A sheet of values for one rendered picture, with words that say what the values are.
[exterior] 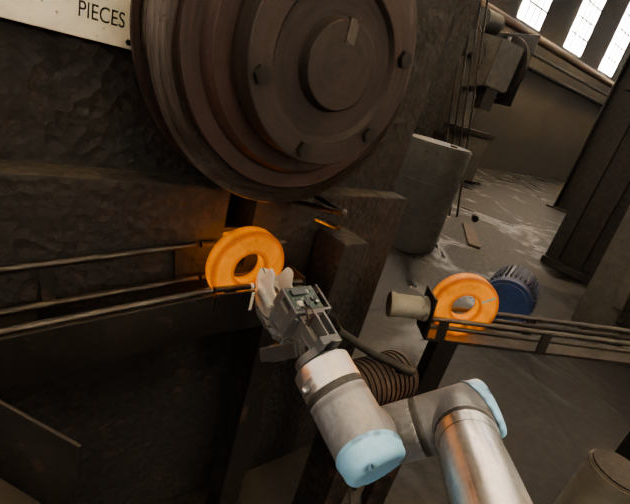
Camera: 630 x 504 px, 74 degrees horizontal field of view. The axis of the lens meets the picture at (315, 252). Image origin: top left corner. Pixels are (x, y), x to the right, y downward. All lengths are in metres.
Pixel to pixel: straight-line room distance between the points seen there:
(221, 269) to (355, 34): 0.44
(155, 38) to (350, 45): 0.25
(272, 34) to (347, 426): 0.50
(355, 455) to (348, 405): 0.06
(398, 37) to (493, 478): 0.59
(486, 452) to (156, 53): 0.63
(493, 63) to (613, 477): 7.81
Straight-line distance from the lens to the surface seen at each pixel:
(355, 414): 0.59
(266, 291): 0.72
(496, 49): 8.54
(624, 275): 3.23
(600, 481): 1.14
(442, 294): 1.00
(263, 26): 0.57
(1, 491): 0.62
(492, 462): 0.57
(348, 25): 0.63
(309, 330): 0.64
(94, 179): 0.73
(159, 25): 0.61
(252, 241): 0.78
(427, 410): 0.69
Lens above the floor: 1.09
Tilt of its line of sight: 22 degrees down
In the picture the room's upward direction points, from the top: 16 degrees clockwise
